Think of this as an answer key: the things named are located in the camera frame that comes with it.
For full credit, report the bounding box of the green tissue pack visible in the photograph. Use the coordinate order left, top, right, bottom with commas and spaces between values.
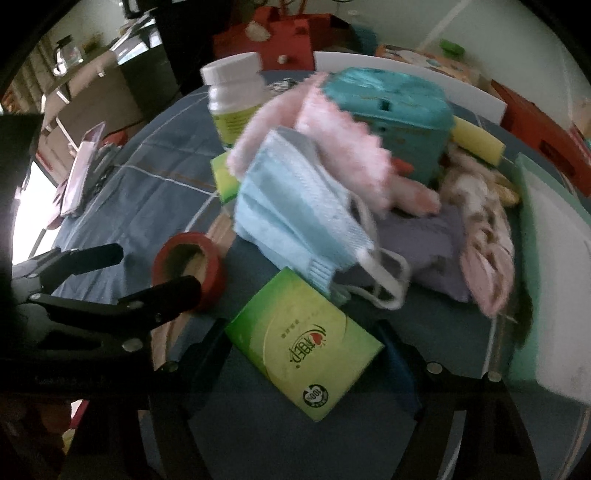
225, 269, 384, 422
211, 152, 239, 205

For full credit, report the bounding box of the light blue face mask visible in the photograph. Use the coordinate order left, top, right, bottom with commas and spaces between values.
233, 127, 411, 310

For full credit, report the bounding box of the pink fluffy cloth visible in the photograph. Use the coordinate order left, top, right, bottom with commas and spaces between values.
226, 72, 441, 217

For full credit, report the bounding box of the white green storage bin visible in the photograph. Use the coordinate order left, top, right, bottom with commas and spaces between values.
509, 154, 590, 406

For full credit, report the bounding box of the red tape roll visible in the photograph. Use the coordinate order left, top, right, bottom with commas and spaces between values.
151, 232, 226, 305

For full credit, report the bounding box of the purple cloth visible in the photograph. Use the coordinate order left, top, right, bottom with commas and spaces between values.
377, 204, 471, 303

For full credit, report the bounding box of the pink patterned sock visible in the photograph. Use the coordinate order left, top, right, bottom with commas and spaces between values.
439, 146, 520, 318

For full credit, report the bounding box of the white pill bottle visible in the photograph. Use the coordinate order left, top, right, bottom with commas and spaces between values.
200, 52, 270, 150

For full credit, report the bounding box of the red cardboard box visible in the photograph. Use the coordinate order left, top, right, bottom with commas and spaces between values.
489, 80, 590, 198

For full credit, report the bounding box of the yellow sponge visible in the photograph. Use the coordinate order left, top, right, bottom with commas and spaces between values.
451, 116, 506, 167

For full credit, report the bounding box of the red gift bag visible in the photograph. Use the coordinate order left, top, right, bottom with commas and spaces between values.
214, 6, 359, 71

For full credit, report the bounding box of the teal plastic box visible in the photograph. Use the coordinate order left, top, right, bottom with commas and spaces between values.
322, 67, 455, 185

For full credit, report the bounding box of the colourful toy box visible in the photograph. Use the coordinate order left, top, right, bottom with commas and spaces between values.
375, 44, 482, 86

